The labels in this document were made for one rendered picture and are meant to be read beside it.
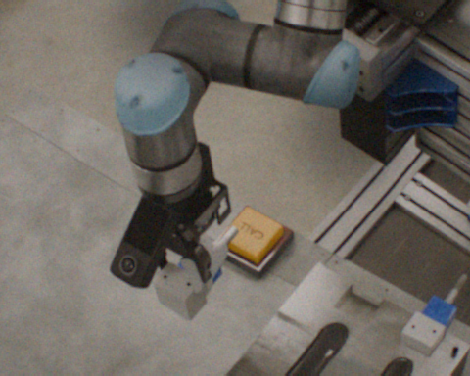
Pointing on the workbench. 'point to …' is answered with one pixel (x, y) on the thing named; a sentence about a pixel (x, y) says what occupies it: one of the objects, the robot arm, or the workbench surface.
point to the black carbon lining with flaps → (325, 340)
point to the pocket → (357, 305)
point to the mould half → (366, 338)
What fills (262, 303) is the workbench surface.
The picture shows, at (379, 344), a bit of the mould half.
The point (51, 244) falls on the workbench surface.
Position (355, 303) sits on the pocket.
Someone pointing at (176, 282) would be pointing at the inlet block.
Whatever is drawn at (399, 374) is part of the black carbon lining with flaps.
